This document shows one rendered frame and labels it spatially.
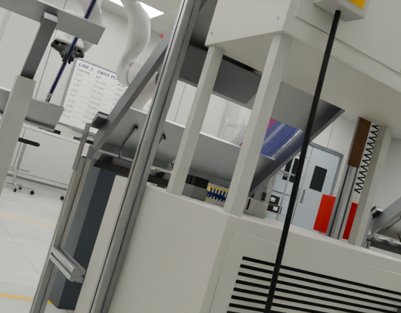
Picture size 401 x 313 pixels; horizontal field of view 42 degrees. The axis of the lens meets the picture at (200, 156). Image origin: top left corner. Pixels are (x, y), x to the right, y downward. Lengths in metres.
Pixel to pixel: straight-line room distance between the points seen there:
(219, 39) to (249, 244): 0.51
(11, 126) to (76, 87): 6.99
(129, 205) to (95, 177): 0.92
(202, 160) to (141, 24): 0.68
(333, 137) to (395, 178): 1.79
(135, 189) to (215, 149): 0.66
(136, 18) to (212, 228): 1.43
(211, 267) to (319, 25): 0.54
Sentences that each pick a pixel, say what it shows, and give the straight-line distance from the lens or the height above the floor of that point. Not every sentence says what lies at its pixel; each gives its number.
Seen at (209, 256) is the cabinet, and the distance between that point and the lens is 1.06.
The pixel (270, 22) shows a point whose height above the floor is 1.02.
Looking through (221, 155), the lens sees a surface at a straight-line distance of 2.01.
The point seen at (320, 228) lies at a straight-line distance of 2.28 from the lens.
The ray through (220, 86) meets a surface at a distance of 1.70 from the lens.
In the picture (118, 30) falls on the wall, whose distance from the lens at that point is 9.03.
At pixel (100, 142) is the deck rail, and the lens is 1.84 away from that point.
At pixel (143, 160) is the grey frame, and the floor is 0.68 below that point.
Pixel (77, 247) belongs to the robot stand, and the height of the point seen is 0.27.
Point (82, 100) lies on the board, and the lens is 8.73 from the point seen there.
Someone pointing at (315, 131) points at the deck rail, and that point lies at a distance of 1.96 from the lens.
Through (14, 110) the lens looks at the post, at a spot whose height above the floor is 0.72.
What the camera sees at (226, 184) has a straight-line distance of 2.12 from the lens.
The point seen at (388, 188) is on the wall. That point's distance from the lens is 12.46.
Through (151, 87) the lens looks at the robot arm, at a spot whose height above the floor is 1.01.
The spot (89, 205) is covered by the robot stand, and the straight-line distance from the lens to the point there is 2.28.
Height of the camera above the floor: 0.65
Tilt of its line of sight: 3 degrees up
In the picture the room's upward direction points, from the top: 16 degrees clockwise
